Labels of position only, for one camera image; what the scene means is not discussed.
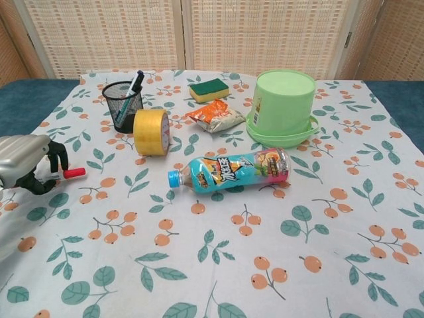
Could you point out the metal screen hinge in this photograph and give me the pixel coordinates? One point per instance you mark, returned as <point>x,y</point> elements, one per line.
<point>347,39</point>

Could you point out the black cap marker pen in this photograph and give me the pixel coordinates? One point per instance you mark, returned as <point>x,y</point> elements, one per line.
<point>136,81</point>

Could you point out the floral print tablecloth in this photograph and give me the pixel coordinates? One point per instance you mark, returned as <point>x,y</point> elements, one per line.
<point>232,232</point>

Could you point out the yellow tape roll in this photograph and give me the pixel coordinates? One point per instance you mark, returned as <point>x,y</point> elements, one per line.
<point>147,132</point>

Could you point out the green yellow sponge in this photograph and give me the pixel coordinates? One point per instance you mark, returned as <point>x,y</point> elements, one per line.
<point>208,87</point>

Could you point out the black mesh pen holder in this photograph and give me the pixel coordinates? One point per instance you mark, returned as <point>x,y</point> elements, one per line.
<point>124,112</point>

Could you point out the orange white snack bag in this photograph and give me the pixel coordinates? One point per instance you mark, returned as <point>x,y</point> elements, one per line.
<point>215,116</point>

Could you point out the woven folding screen panel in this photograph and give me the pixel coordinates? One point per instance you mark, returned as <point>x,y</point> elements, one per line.
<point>265,36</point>
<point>391,43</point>
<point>11,49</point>
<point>106,36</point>

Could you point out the teal label drink bottle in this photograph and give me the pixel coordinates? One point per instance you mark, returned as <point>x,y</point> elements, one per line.
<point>232,172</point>

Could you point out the red capped marker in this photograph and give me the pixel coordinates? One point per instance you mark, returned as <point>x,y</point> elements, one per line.
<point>74,173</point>

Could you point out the light green plastic bucket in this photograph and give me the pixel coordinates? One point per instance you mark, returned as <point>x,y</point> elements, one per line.
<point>281,106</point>

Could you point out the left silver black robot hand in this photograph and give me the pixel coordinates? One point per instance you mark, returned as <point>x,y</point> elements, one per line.
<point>23,155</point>

